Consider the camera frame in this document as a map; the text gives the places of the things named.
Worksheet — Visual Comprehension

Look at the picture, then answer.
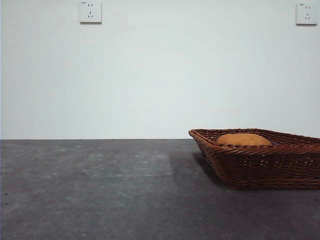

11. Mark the brown potato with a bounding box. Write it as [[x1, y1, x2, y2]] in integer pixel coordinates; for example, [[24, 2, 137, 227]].
[[216, 133, 273, 147]]

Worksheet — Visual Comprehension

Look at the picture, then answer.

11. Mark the brown wicker basket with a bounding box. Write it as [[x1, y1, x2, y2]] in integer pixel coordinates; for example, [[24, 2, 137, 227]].
[[187, 128, 320, 191]]

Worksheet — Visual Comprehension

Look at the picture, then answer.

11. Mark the white wall socket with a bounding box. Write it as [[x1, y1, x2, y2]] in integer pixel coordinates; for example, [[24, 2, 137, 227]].
[[79, 0, 103, 25], [296, 2, 315, 26]]

